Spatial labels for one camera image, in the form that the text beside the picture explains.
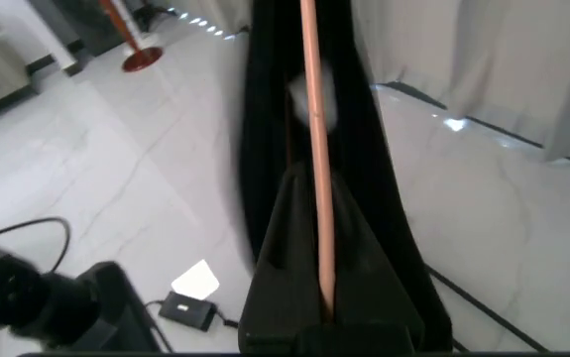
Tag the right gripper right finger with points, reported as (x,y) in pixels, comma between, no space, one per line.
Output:
(369,287)

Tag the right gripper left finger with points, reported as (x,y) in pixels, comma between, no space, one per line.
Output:
(284,277)

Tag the pink clothes hanger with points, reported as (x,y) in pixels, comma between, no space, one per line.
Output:
(319,149)

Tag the black shirt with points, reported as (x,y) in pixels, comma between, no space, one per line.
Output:
(364,149)

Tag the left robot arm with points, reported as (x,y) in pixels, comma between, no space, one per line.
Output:
(12,287)

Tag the black power adapter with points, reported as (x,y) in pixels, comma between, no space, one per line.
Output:
(185,310)

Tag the red post with round base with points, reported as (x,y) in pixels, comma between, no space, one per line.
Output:
(142,58)

